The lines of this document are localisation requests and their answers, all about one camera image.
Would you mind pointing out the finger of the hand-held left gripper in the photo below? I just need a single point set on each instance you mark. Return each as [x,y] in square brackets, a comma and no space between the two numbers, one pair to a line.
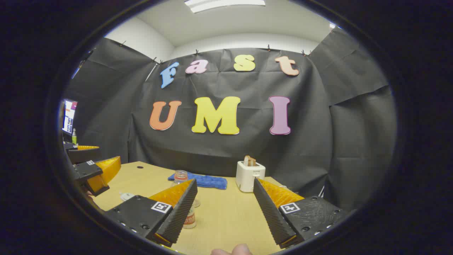
[86,171]
[85,155]

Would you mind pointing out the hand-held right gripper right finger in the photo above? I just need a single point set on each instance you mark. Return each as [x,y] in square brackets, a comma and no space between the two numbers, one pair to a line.
[270,216]

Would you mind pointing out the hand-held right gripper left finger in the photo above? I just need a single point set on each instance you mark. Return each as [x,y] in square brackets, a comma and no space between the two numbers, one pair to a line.
[180,212]

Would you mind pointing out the clear plastic water bottle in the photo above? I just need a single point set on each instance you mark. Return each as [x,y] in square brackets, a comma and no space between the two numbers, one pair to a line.
[180,176]

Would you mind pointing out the green drink bottle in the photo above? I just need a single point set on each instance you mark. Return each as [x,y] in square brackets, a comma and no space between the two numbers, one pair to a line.
[74,137]

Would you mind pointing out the computer monitor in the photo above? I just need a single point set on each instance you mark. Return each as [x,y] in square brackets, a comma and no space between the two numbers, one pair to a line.
[69,117]

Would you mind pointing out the blue towel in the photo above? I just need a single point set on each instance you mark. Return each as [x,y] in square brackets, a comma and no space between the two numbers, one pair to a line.
[208,181]

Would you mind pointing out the white toaster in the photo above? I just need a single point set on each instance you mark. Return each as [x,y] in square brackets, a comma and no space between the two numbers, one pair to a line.
[247,177]

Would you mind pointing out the toast slices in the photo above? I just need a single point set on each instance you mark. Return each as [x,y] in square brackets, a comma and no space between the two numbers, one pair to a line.
[250,161]

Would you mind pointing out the black backdrop cloth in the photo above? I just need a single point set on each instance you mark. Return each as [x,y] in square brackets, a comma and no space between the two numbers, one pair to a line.
[247,152]

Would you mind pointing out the ceiling light panel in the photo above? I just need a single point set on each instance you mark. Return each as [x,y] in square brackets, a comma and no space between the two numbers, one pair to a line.
[226,4]

